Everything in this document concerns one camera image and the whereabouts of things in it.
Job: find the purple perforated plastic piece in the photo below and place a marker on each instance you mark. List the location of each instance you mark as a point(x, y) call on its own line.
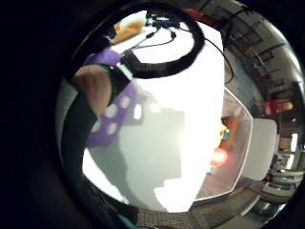
point(122, 108)

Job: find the orange soft toy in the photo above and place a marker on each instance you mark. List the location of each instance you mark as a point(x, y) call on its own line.
point(127, 29)

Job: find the orange round fruit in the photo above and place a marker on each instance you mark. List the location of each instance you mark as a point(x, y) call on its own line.
point(219, 157)

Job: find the small green item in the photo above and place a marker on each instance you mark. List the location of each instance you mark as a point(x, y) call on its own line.
point(226, 134)

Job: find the clear plastic container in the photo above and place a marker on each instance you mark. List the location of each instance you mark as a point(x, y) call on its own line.
point(236, 165)

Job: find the white flat lid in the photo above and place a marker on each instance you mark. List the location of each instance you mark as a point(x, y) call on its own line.
point(262, 149)

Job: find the red box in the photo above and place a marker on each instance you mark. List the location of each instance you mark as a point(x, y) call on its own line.
point(278, 106)

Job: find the background storage shelves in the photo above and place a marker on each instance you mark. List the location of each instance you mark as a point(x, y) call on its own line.
point(270, 63)

